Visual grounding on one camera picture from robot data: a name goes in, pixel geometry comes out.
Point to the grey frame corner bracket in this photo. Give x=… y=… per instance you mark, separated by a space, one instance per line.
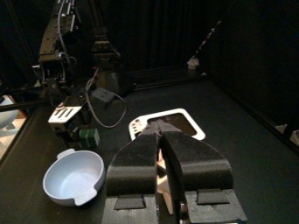
x=192 y=63

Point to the white rectangular device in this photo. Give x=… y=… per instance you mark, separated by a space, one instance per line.
x=136 y=125

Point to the grey frame middle bracket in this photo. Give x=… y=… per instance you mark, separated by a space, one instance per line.
x=289 y=134

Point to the green sushi roll toy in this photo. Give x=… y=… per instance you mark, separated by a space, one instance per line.
x=89 y=138

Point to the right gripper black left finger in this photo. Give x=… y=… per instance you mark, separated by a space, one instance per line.
x=132 y=169

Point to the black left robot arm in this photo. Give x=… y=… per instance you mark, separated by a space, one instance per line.
x=52 y=43

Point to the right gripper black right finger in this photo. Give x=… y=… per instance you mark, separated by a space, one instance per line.
x=197 y=172

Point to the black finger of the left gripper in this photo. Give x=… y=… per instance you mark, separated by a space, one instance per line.
x=76 y=137
x=64 y=135

